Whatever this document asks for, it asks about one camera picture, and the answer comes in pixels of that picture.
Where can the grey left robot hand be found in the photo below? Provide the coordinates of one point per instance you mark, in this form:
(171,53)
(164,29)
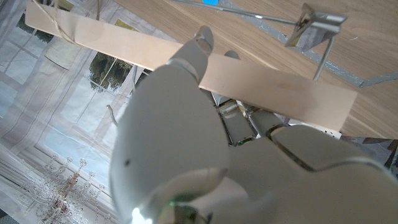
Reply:
(174,140)

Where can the wooden clip hanger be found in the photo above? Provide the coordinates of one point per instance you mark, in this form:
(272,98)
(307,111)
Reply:
(264,87)

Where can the jute thread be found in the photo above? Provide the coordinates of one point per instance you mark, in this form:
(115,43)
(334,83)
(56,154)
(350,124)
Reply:
(60,29)

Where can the white power socket box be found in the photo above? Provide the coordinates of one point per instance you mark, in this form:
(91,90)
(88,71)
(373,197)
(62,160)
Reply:
(329,133)

